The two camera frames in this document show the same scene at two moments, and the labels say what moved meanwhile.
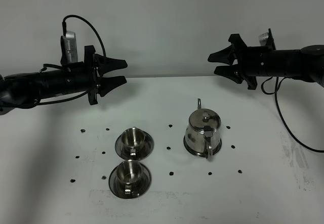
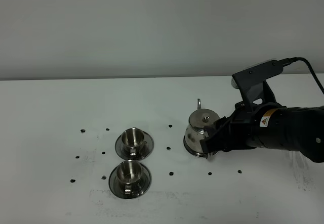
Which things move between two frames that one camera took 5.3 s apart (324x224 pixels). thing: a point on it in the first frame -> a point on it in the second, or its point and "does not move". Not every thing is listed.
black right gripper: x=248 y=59 -> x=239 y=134
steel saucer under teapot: x=199 y=153 does not move
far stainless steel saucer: x=142 y=152 does not move
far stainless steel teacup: x=133 y=137 does not move
